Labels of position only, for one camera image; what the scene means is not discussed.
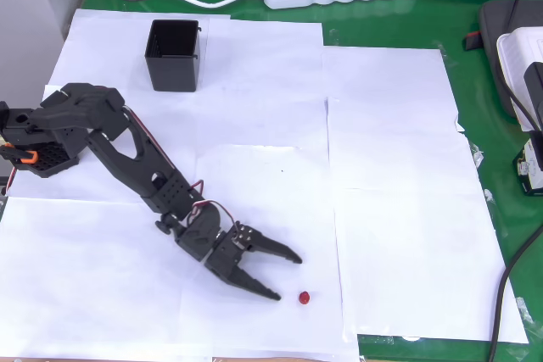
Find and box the dark grey pad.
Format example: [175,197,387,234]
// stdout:
[478,0,543,120]

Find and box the black square cup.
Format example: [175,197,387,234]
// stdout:
[143,19,203,92]

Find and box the white device at right edge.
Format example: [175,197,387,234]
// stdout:
[495,26,543,132]

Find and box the thick black cable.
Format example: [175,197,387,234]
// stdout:
[487,226,543,362]

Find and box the red black USB stick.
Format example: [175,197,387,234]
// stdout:
[462,31,483,52]

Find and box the orange black clamp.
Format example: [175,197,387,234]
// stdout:
[0,143,40,166]

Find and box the white paper sheet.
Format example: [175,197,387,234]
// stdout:
[197,18,330,155]
[46,8,232,92]
[6,84,200,204]
[322,46,467,192]
[334,131,530,344]
[0,196,213,359]
[177,144,361,362]

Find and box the thin black monitor cable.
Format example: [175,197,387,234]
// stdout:
[508,0,523,32]

